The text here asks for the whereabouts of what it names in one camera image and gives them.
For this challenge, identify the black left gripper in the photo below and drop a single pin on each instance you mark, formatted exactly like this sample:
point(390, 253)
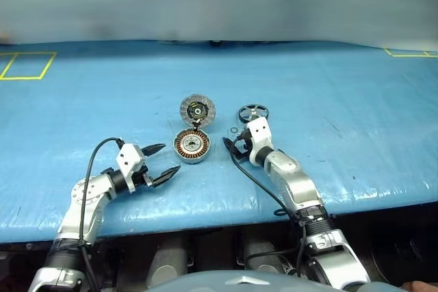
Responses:
point(140, 177)

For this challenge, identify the blue plastic table cover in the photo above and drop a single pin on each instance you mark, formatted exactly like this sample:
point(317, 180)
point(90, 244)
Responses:
point(308, 100)

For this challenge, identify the round motor housing copper windings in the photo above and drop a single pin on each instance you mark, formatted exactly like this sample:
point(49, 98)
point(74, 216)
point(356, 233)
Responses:
point(191, 145)

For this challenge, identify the grey-blue robot torso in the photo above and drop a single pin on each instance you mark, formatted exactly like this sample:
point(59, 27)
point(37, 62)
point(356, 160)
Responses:
point(222, 281)

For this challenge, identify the grey rounded shape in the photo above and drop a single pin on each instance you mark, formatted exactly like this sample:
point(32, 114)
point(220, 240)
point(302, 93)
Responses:
point(260, 254)
point(169, 261)

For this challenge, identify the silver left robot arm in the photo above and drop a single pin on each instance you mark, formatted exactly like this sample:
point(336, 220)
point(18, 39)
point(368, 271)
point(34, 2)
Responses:
point(85, 203)

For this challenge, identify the yellow tape square outline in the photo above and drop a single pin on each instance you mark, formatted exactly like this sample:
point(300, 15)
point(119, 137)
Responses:
point(20, 78)

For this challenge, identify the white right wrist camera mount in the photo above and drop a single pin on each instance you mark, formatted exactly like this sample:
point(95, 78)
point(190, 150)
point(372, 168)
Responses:
point(260, 134)

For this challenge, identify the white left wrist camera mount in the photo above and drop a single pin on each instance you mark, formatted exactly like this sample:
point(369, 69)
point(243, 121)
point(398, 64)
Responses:
point(128, 163)

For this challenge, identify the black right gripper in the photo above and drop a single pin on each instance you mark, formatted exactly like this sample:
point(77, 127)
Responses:
point(245, 148)

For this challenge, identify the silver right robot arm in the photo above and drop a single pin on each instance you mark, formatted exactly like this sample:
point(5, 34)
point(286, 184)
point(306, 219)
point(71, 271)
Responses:
point(301, 186)

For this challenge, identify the black spoked rotor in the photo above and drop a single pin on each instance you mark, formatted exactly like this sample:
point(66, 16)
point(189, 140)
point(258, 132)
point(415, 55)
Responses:
point(253, 111)

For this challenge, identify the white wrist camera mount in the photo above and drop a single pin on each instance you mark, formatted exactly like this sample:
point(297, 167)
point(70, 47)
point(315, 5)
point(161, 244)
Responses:
point(260, 134)
point(128, 163)

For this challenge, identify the yellow tape corner outline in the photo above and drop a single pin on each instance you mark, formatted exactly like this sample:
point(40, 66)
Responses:
point(410, 55)

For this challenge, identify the small dark object behind table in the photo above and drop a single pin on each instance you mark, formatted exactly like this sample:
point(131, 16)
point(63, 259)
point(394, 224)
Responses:
point(215, 43)

